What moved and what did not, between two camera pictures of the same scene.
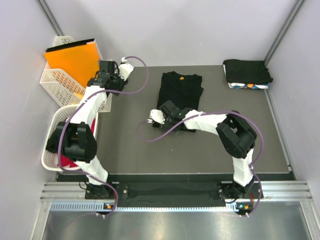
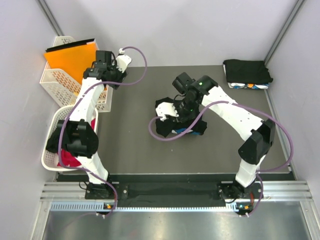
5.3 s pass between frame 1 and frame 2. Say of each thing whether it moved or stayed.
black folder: stayed
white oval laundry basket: stayed
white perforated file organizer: stayed
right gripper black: moved
